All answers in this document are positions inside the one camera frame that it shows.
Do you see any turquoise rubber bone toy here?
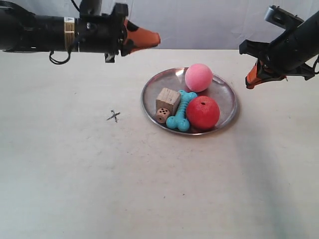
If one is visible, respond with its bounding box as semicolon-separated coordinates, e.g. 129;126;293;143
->
166;90;197;132

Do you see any round silver metal plate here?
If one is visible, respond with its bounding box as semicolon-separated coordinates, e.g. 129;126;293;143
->
141;67;239;135

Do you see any black cross mark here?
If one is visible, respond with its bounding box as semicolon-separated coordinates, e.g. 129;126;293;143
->
107;110;121;123

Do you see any pink ball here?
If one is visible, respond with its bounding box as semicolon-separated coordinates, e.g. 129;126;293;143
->
185;63;213;92

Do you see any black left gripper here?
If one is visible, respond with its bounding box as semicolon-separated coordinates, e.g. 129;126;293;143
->
76;0;160;63

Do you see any red ball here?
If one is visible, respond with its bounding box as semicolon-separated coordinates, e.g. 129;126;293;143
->
186;96;220;130

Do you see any large wooden cube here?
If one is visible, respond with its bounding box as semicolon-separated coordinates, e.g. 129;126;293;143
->
156;88;181;115

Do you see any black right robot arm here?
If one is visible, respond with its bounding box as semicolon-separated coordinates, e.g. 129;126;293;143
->
239;8;319;89

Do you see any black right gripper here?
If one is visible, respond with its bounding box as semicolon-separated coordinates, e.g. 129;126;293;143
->
239;19;319;89

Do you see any small wooden die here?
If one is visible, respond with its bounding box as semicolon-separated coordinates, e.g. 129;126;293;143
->
155;108;170;124

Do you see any blue-grey backdrop cloth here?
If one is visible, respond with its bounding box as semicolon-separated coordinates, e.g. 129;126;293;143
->
0;0;319;50

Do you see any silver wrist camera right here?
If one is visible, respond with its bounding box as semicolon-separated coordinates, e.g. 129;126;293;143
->
264;5;304;30

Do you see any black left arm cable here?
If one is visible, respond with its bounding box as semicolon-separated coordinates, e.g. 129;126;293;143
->
48;0;83;65

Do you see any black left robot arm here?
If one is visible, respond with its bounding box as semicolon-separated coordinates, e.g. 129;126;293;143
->
0;0;160;65

